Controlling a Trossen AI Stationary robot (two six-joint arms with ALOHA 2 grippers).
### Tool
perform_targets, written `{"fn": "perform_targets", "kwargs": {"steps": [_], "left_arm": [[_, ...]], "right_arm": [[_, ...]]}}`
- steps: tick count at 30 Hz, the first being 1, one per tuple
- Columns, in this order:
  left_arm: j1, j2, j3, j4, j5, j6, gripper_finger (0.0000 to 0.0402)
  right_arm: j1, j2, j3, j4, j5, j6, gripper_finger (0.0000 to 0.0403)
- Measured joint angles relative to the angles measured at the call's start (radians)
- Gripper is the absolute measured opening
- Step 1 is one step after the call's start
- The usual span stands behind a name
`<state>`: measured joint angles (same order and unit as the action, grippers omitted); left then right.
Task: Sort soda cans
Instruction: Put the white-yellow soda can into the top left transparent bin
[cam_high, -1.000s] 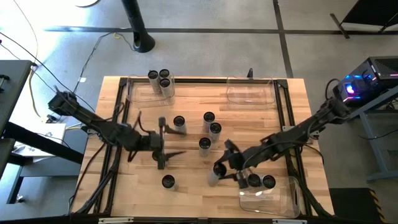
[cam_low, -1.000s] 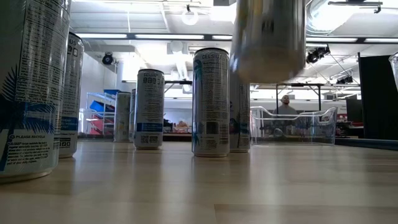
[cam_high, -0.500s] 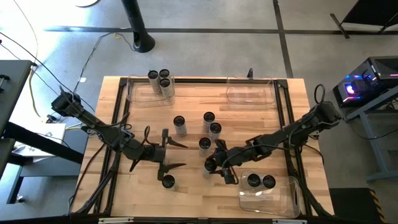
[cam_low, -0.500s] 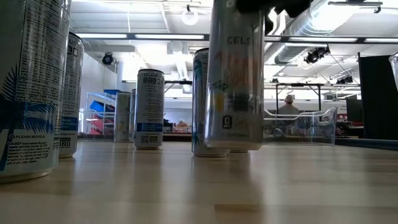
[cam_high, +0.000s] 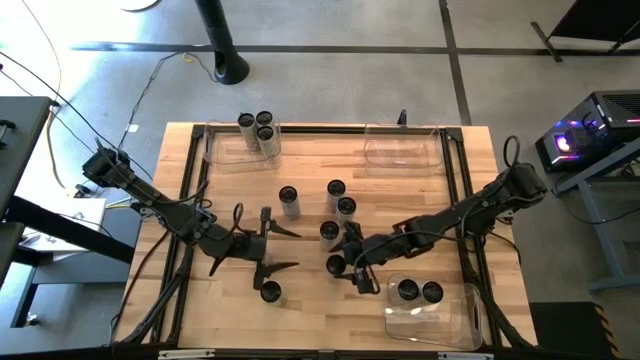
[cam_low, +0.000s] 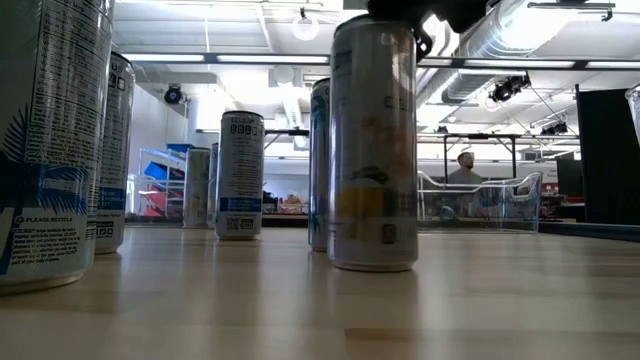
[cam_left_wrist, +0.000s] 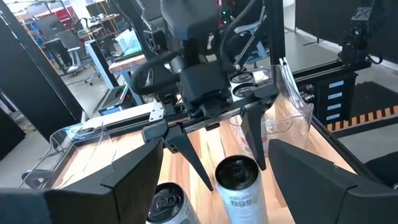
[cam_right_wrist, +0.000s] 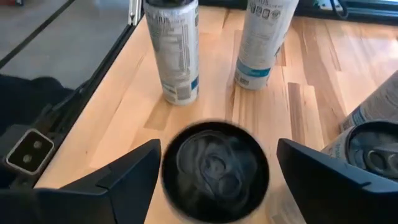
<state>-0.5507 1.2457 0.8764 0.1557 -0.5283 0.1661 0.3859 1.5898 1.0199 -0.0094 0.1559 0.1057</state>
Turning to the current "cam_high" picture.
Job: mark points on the black desk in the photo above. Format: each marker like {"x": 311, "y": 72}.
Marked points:
{"x": 20, "y": 140}

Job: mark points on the small black table clamp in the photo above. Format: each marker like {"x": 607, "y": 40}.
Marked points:
{"x": 402, "y": 118}

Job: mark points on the small white floor marker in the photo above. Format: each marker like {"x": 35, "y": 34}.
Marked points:
{"x": 132, "y": 128}

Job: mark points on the teal palm Celsius can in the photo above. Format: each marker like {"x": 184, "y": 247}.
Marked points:
{"x": 264, "y": 117}
{"x": 329, "y": 230}
{"x": 246, "y": 120}
{"x": 265, "y": 133}

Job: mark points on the clear plastic bin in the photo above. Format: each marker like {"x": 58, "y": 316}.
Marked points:
{"x": 400, "y": 150}
{"x": 225, "y": 155}
{"x": 440, "y": 330}

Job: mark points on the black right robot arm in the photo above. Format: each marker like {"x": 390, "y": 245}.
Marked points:
{"x": 450, "y": 217}

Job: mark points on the black tower floor stand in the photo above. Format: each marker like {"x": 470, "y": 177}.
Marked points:
{"x": 222, "y": 40}

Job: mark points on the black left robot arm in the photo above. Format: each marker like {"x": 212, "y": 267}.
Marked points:
{"x": 215, "y": 237}

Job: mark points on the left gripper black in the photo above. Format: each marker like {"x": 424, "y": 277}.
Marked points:
{"x": 252, "y": 247}

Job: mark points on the white metal edge bracket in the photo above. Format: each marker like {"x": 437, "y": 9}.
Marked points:
{"x": 465, "y": 356}
{"x": 185, "y": 354}

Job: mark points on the black mat with hazard stripes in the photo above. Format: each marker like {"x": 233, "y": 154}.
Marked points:
{"x": 560, "y": 330}

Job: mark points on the grey metal cart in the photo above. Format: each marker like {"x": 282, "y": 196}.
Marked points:
{"x": 615, "y": 235}

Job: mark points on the computer case with RGB lights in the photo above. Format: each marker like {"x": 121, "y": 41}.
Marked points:
{"x": 600, "y": 120}

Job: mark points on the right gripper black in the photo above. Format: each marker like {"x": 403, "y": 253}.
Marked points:
{"x": 367, "y": 252}

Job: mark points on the white sheet under desk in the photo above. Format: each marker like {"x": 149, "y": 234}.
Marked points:
{"x": 60, "y": 235}

